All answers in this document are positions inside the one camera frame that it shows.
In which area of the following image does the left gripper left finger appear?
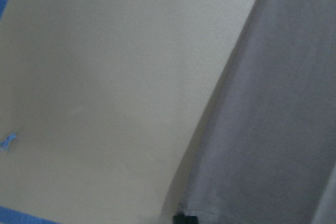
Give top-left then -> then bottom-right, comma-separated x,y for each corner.
172,215 -> 185,224

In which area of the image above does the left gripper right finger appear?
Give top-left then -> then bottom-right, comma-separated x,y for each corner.
185,216 -> 198,224

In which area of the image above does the dark brown t-shirt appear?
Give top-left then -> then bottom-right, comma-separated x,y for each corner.
176,0 -> 335,223

